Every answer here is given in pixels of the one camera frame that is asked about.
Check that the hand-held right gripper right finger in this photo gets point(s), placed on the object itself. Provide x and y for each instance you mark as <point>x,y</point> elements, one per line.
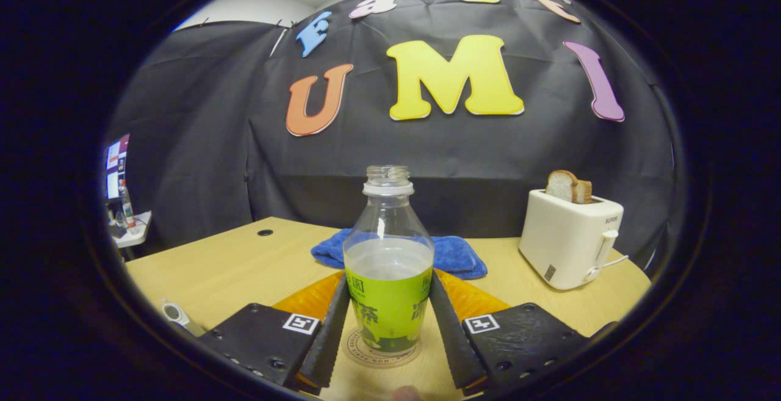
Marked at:
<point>451,340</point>

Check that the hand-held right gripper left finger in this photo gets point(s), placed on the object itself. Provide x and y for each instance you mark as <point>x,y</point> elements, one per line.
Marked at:
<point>329,340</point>

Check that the round brown coaster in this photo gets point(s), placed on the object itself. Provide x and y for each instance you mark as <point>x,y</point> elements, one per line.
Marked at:
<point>360,355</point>

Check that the clear green-label water bottle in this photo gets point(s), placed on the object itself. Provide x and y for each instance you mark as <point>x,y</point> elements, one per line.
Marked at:
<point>388,279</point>

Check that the white teacup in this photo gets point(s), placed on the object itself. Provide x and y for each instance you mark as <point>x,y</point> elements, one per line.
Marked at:
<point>174,312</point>

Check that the red-capped plastic bottle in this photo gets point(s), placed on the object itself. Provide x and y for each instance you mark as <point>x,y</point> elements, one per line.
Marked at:
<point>127,205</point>

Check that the blue towel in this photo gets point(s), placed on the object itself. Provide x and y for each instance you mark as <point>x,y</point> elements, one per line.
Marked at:
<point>457,254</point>

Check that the white toaster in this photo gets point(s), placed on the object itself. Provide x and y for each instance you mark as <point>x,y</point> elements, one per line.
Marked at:
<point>564,236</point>

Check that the black backdrop cloth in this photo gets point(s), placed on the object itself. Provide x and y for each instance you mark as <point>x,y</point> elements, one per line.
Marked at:
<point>488,157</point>

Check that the bread slice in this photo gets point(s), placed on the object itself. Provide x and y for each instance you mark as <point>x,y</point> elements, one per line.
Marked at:
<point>567,186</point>

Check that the white side table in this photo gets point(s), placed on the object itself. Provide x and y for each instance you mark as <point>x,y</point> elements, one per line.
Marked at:
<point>137,233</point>

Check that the computer monitor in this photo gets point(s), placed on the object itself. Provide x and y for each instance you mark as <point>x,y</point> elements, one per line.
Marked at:
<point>116,166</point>

